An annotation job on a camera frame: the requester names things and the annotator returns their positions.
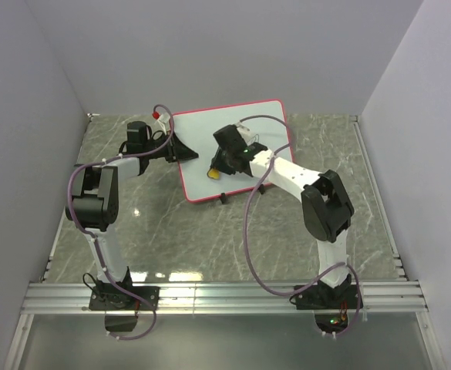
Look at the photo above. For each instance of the aluminium left side rail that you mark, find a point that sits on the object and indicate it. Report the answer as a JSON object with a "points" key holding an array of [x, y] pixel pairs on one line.
{"points": [[48, 265]]}

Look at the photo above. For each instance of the pink framed whiteboard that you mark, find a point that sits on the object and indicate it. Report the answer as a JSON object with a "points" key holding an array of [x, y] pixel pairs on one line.
{"points": [[195, 129]]}

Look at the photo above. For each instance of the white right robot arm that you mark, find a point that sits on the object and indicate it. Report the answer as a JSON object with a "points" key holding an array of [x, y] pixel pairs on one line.
{"points": [[327, 209]]}

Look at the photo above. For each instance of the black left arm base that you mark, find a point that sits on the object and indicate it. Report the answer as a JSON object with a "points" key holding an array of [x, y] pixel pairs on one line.
{"points": [[105, 297]]}

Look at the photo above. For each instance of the aluminium front rail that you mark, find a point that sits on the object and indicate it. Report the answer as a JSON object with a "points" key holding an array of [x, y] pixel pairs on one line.
{"points": [[240, 298]]}

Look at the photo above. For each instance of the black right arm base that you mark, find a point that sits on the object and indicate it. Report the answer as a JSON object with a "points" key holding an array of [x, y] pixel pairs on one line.
{"points": [[331, 305]]}

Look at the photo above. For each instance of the yellow whiteboard eraser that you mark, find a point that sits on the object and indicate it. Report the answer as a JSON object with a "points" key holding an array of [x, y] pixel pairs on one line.
{"points": [[213, 174]]}

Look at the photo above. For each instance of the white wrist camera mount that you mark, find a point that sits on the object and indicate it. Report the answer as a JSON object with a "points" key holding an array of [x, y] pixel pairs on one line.
{"points": [[245, 133]]}

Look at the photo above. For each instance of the aluminium right side rail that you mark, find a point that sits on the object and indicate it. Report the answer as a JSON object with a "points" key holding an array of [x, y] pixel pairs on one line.
{"points": [[396, 257]]}

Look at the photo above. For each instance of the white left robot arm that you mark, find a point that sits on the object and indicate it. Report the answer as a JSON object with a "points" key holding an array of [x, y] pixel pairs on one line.
{"points": [[93, 199]]}

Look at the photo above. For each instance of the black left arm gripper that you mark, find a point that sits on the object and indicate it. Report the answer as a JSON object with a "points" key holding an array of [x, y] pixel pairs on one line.
{"points": [[177, 151]]}

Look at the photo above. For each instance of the aluminium rail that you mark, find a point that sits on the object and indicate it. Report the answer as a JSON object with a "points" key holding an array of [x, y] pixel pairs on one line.
{"points": [[48, 265], [240, 298], [396, 257]]}

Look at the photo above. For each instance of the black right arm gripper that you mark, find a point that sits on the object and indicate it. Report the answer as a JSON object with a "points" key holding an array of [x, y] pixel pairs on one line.
{"points": [[218, 164]]}

